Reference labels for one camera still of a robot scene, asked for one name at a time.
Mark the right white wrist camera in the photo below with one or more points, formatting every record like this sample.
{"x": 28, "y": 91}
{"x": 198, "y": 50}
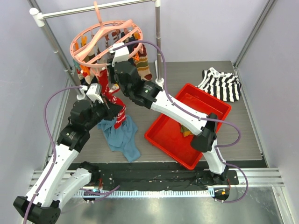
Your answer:
{"x": 120, "y": 53}

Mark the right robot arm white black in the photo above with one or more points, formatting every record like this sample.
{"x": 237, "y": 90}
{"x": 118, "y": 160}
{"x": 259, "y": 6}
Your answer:
{"x": 152, "y": 96}

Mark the red christmas sock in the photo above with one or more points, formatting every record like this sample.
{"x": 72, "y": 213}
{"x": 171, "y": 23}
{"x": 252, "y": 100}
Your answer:
{"x": 84, "y": 75}
{"x": 108, "y": 93}

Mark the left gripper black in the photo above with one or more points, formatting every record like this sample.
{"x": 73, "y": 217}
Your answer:
{"x": 111, "y": 109}

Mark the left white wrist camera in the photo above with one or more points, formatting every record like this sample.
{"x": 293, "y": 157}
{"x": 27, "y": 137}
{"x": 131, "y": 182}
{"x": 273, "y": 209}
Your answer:
{"x": 92, "y": 92}

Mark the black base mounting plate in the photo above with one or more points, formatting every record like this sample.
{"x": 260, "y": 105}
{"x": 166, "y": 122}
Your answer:
{"x": 158, "y": 176}

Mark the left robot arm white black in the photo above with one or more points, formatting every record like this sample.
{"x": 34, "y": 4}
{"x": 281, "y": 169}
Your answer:
{"x": 44, "y": 202}

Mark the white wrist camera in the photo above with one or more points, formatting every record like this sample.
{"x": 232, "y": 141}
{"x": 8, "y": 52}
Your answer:
{"x": 120, "y": 53}
{"x": 92, "y": 92}

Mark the pink round clip hanger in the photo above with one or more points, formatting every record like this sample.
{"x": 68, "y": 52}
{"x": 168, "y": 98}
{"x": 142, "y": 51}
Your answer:
{"x": 89, "y": 48}

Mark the white slotted cable duct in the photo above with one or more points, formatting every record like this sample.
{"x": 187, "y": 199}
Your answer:
{"x": 147, "y": 194}

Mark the black white striped garment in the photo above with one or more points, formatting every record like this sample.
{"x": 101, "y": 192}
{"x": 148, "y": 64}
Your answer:
{"x": 221, "y": 85}

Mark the blue cloth garment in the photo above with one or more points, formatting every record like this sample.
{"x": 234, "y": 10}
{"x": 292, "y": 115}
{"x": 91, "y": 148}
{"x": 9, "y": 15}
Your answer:
{"x": 121, "y": 139}

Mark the red plastic tray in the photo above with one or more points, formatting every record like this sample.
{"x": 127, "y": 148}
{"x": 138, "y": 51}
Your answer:
{"x": 165, "y": 133}

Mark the maroon striped sock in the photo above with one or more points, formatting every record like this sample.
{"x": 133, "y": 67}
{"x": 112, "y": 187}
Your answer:
{"x": 140, "y": 60}

